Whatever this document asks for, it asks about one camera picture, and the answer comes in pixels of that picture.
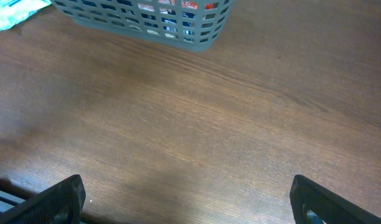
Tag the grey slatted base edge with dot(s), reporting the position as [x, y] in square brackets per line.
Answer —
[8, 201]

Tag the light green wipes pack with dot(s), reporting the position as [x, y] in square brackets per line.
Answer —
[13, 12]

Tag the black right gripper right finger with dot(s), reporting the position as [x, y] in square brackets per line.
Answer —
[312, 203]

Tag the grey plastic basket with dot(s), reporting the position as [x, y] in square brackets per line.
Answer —
[117, 16]

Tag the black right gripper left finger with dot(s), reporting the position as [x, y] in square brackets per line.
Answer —
[61, 203]

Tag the blue tissue pack box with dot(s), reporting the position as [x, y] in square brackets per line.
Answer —
[193, 22]

